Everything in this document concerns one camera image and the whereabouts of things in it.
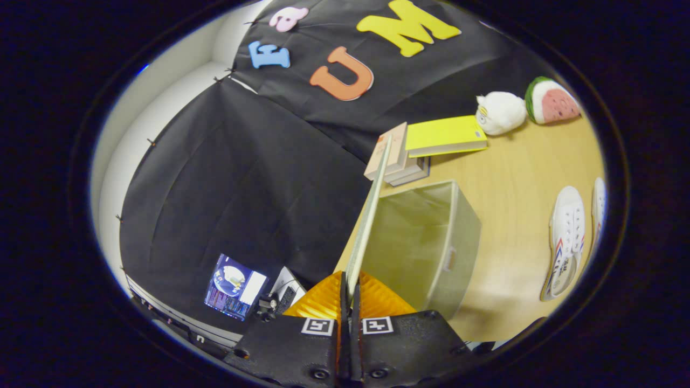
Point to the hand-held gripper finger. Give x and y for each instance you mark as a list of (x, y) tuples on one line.
[(343, 345), (356, 345)]

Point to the green fabric storage box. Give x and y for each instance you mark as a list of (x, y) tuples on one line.
[(420, 242)]

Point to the pale paperback book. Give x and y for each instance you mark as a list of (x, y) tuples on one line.
[(412, 167), (420, 175)]

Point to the yellow book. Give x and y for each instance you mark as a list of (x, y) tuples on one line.
[(444, 133)]

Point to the beige book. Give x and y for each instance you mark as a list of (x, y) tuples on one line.
[(396, 148)]

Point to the white canvas shoe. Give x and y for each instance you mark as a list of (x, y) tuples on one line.
[(598, 207), (567, 237)]

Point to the white plush toy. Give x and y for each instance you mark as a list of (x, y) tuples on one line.
[(501, 112)]

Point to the white flat device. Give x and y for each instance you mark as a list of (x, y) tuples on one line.
[(288, 280)]

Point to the lit computer screen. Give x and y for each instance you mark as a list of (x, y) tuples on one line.
[(234, 288)]

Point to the watermelon slice plush toy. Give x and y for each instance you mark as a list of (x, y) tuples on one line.
[(555, 102)]

